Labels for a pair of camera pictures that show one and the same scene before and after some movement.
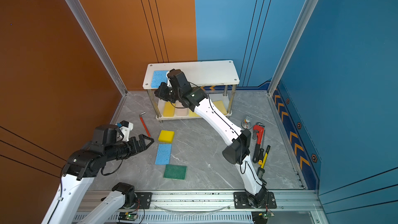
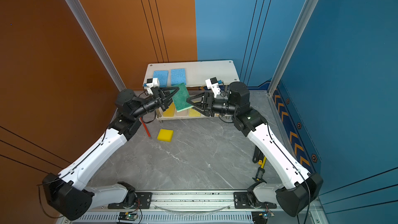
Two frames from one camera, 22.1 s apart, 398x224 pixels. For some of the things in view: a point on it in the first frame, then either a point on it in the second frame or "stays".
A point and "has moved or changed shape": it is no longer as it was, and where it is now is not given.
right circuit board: x=261 y=217 stays
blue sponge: x=163 y=154 has moved or changed shape
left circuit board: x=127 y=216 stays
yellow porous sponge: x=193 y=114 stays
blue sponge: x=158 y=77 stays
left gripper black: x=133 y=144 → x=159 y=98
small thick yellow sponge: x=166 y=136 stays
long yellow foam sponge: x=169 y=109 stays
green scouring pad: x=175 y=172 has moved or changed shape
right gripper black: x=163 y=92 → x=207 y=103
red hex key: x=141 y=117 stays
